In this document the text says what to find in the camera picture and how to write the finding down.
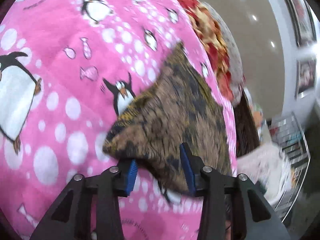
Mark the dark wooden nightstand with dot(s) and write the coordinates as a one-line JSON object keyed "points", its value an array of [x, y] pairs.
{"points": [[245, 130]]}

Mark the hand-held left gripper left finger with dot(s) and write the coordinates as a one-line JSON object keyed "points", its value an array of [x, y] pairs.
{"points": [[131, 177]]}

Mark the large framed picture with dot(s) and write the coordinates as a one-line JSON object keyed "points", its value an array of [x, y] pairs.
{"points": [[300, 17]]}

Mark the metal rack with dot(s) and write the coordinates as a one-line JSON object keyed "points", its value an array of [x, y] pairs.
{"points": [[292, 142]]}

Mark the small framed picture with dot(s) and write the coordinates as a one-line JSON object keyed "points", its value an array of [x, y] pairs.
{"points": [[306, 76]]}

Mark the brown floral patterned shirt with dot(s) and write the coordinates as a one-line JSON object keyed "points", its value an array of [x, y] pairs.
{"points": [[170, 110]]}

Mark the red floral quilt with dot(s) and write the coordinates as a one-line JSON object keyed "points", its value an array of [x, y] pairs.
{"points": [[212, 37]]}

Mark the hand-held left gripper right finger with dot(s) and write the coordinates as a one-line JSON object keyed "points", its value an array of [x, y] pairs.
{"points": [[188, 166]]}

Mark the heap of colourful packets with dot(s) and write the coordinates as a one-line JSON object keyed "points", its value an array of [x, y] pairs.
{"points": [[258, 116]]}

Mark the pink penguin print blanket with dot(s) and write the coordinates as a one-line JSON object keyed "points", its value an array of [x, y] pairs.
{"points": [[62, 55]]}

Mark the red floral pillow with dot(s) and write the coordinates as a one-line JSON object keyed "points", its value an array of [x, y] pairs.
{"points": [[235, 60]]}

